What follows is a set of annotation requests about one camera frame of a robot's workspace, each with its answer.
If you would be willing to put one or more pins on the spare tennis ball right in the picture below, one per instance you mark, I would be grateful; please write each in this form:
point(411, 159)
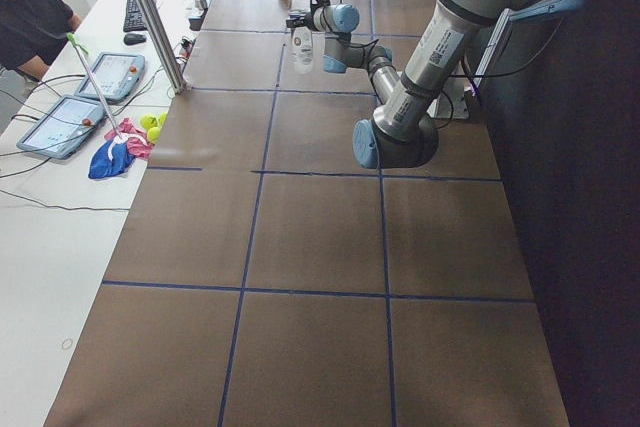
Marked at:
point(162, 119)

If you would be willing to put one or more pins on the blue cloth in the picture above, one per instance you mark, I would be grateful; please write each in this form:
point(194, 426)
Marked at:
point(111, 161)

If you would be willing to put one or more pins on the far teach pendant tablet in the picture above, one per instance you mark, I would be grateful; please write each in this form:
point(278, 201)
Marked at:
point(117, 74)

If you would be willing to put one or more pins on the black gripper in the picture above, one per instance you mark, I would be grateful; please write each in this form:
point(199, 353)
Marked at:
point(303, 21)

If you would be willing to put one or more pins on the spare tennis ball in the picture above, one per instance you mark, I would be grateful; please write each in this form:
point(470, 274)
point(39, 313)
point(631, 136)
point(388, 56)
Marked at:
point(162, 119)
point(148, 122)
point(153, 134)

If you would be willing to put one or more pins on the black keyboard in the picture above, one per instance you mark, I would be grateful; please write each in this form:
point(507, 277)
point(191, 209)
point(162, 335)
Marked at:
point(134, 20)

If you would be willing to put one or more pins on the spare tennis ball lower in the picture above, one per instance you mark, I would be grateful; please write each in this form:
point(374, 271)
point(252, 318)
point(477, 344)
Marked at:
point(153, 134)

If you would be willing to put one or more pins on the person in black shirt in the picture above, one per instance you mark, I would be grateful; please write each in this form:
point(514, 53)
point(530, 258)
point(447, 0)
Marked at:
point(33, 33)

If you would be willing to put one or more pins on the black computer mouse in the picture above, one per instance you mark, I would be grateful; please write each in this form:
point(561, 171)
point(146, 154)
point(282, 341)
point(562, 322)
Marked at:
point(134, 38)

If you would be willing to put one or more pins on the aluminium frame post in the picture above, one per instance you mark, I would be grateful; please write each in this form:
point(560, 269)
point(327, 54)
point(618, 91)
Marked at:
point(162, 45)

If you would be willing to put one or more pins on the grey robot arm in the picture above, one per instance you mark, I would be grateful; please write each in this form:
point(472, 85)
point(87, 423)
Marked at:
point(400, 132)

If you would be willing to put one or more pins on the teach pendant tablet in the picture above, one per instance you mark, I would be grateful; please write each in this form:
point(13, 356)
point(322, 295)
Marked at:
point(117, 74)
point(63, 128)

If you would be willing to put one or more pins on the near teach pendant tablet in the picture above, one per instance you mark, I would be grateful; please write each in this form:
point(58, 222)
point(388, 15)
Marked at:
point(63, 128)

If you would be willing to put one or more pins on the clear tennis ball can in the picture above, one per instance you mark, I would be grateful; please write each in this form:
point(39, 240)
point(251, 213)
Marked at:
point(302, 50)

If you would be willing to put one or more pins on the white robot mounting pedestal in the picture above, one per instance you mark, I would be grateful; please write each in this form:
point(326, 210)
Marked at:
point(451, 102)

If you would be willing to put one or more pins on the spare tennis ball left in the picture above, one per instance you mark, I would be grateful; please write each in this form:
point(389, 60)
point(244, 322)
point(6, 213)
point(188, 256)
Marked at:
point(148, 122)

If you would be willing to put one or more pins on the pink cloth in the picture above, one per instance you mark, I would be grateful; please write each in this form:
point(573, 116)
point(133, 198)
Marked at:
point(137, 144)

